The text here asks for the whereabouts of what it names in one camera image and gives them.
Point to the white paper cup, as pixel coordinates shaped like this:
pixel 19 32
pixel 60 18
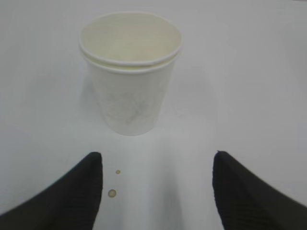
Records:
pixel 130 56

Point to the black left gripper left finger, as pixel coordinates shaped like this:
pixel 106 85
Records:
pixel 71 203

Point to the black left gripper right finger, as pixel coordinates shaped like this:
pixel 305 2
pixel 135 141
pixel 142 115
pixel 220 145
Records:
pixel 245 202

